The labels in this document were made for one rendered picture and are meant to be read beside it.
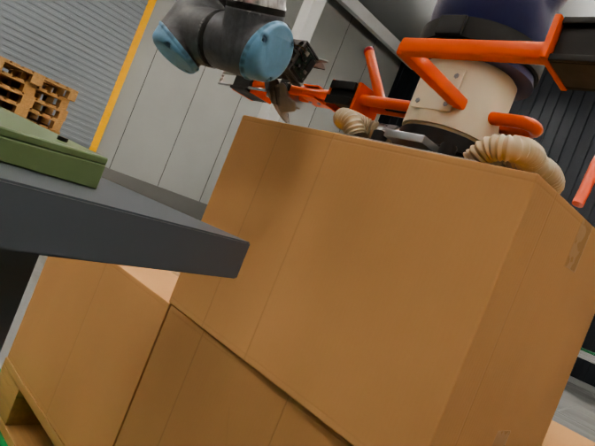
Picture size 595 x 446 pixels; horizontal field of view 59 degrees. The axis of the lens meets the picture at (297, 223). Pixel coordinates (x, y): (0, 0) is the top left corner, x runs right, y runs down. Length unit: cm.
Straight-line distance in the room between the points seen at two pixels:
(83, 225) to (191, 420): 67
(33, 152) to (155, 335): 73
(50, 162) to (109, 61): 1010
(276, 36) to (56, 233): 54
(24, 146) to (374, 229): 49
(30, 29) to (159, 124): 283
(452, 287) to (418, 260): 6
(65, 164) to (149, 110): 1059
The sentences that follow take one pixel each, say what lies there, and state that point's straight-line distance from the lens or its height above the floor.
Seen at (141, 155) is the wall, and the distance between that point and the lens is 1106.
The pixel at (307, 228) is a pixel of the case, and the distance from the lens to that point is 84.
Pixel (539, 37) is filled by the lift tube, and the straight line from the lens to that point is 101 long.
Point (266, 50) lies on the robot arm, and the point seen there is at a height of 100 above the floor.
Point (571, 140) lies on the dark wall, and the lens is 1280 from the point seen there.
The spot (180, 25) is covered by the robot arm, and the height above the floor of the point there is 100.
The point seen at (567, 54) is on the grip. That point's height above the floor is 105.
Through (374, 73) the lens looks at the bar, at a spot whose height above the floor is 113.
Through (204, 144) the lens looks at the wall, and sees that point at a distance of 1173.
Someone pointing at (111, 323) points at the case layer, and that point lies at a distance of 124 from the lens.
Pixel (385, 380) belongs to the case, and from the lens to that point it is 71.
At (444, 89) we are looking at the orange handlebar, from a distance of 88.
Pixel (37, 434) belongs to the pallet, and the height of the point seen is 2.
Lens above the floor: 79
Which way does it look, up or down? level
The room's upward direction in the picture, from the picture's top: 22 degrees clockwise
